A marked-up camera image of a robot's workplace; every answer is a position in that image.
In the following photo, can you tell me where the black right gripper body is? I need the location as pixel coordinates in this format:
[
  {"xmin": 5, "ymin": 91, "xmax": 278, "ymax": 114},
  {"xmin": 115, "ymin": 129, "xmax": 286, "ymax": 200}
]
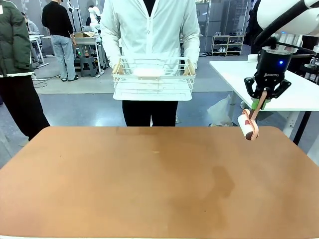
[{"xmin": 254, "ymin": 48, "xmax": 293, "ymax": 88}]

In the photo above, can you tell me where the pink lint roller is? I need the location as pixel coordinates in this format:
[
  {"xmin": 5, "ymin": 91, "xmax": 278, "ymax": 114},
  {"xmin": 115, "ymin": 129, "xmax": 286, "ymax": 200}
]
[{"xmin": 238, "ymin": 89, "xmax": 268, "ymax": 142}]

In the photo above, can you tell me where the white wire dish basket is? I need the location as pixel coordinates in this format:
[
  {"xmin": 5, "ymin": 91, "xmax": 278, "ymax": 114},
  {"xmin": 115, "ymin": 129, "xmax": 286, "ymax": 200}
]
[{"xmin": 112, "ymin": 56, "xmax": 196, "ymax": 102}]

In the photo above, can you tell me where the person's left forearm white sleeve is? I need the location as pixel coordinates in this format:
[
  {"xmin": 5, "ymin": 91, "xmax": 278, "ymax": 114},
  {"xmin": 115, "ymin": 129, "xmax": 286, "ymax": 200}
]
[{"xmin": 182, "ymin": 9, "xmax": 201, "ymax": 69}]

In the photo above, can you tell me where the person's right forearm white sleeve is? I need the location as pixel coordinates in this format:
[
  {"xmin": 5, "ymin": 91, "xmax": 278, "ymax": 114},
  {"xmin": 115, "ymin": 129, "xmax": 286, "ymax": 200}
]
[{"xmin": 100, "ymin": 9, "xmax": 123, "ymax": 68}]

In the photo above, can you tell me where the person's left hand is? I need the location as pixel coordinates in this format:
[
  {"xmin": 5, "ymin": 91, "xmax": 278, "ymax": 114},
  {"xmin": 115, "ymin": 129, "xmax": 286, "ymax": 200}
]
[{"xmin": 183, "ymin": 59, "xmax": 198, "ymax": 76}]

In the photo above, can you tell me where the person's right hand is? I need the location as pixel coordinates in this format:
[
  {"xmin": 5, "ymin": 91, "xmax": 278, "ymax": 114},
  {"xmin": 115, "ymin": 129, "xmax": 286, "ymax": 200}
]
[{"xmin": 112, "ymin": 63, "xmax": 125, "ymax": 76}]

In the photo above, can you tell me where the white side table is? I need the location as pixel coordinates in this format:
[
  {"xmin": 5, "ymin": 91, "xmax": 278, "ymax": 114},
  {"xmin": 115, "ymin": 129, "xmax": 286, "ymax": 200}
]
[{"xmin": 209, "ymin": 60, "xmax": 319, "ymax": 146}]

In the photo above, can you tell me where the person in black coat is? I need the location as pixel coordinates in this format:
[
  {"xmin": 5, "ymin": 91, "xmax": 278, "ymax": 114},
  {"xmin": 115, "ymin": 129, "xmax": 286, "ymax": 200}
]
[{"xmin": 248, "ymin": 0, "xmax": 263, "ymax": 55}]

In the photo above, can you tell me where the clear plastic bag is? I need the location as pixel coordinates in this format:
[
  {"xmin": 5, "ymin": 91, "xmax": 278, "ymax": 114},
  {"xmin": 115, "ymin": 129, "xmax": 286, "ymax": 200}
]
[{"xmin": 207, "ymin": 94, "xmax": 234, "ymax": 127}]

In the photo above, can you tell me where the white shoe rack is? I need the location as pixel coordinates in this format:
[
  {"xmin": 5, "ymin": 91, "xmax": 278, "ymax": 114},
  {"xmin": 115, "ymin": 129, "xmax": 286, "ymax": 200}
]
[{"xmin": 211, "ymin": 34, "xmax": 246, "ymax": 56}]

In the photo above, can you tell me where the person in white jacket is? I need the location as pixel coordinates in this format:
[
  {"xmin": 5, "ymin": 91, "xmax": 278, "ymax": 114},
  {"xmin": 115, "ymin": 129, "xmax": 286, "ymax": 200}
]
[{"xmin": 99, "ymin": 0, "xmax": 201, "ymax": 127}]

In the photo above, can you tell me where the grey plastic stool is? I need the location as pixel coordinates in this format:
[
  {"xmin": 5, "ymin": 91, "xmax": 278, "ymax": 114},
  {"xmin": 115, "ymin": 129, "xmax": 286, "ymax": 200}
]
[{"xmin": 80, "ymin": 56, "xmax": 98, "ymax": 78}]

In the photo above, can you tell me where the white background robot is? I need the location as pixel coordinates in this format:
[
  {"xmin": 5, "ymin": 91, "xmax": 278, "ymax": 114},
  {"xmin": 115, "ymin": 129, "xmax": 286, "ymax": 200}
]
[{"xmin": 87, "ymin": 5, "xmax": 103, "ymax": 33}]

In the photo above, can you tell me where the white background desk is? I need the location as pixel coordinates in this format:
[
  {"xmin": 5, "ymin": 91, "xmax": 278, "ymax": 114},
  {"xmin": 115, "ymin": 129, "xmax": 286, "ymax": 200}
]
[{"xmin": 42, "ymin": 35, "xmax": 103, "ymax": 78}]

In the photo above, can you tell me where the cardboard box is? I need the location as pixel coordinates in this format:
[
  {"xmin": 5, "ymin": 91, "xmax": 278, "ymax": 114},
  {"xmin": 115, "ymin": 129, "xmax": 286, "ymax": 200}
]
[{"xmin": 74, "ymin": 31, "xmax": 97, "ymax": 39}]

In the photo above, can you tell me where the person in black top, jeans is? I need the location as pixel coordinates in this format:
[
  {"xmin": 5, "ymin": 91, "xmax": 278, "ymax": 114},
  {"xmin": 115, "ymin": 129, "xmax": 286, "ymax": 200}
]
[{"xmin": 41, "ymin": 0, "xmax": 79, "ymax": 82}]

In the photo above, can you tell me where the small white desk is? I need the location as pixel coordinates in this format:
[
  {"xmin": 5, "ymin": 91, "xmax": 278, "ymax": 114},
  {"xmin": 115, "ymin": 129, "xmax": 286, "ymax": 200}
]
[{"xmin": 28, "ymin": 34, "xmax": 50, "ymax": 69}]

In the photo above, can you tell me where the seated person in grey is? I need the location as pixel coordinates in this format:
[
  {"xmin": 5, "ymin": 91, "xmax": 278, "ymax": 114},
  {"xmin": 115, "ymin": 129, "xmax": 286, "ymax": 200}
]
[{"xmin": 20, "ymin": 11, "xmax": 41, "ymax": 36}]

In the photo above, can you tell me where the person in green jacket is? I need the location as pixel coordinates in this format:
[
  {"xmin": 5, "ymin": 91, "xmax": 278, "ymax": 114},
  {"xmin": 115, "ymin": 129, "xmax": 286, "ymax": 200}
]
[{"xmin": 0, "ymin": 0, "xmax": 51, "ymax": 141}]

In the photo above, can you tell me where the floor cable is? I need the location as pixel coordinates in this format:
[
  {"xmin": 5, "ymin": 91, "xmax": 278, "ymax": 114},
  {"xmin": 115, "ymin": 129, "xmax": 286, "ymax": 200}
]
[{"xmin": 31, "ymin": 74, "xmax": 62, "ymax": 88}]

